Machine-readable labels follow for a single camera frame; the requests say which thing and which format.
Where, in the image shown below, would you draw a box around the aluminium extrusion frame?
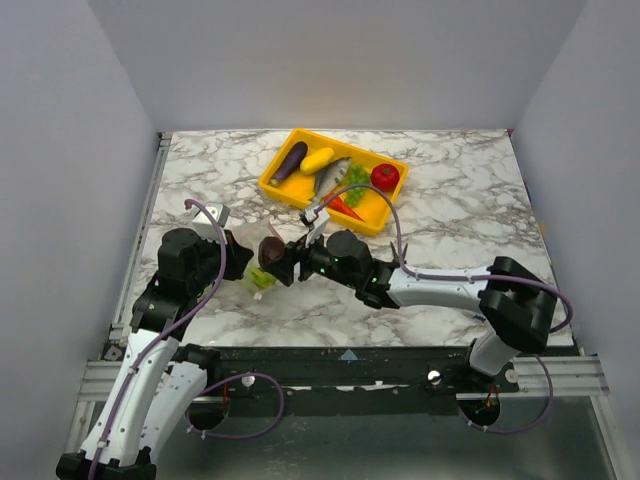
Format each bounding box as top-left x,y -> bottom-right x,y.
54,132 -> 621,480

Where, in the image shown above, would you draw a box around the yellow handled pliers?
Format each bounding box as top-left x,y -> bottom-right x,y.
390,242 -> 408,266

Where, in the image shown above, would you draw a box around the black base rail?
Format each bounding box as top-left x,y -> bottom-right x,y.
102,339 -> 521,419

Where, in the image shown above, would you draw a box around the clear zip top bag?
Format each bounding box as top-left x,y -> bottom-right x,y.
231,218 -> 282,301

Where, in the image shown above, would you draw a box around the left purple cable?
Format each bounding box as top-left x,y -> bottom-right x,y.
87,198 -> 286,480

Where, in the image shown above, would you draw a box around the dark red apple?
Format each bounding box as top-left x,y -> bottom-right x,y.
258,236 -> 286,270

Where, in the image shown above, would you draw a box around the yellow squash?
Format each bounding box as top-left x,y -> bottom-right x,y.
299,147 -> 335,175

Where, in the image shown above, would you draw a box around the purple eggplant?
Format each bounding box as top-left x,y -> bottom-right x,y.
269,141 -> 308,186

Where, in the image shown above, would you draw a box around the green grape bunch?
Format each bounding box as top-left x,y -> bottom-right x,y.
344,164 -> 370,209

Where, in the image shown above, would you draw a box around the orange carrot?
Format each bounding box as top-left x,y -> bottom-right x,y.
323,194 -> 363,221

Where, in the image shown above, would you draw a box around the yellow plastic tray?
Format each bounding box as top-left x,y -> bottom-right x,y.
259,128 -> 409,236

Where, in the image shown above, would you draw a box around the grey toy fish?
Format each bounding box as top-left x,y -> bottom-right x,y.
310,157 -> 352,204

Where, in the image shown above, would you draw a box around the purple cable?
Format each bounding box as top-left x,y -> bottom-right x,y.
87,198 -> 286,480
312,183 -> 574,435

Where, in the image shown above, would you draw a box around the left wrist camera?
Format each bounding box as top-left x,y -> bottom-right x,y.
191,202 -> 231,244

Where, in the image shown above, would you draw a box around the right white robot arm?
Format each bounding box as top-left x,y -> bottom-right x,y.
258,230 -> 557,392

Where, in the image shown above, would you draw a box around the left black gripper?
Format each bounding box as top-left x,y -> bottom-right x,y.
189,227 -> 255,294

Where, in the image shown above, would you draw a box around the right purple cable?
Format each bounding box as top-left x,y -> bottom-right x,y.
312,183 -> 574,435

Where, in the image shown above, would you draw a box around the red tomato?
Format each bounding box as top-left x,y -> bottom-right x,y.
370,163 -> 400,192

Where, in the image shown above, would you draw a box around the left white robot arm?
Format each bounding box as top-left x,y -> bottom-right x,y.
56,228 -> 253,479

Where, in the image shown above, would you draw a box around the green celery stalk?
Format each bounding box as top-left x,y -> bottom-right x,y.
244,267 -> 277,294

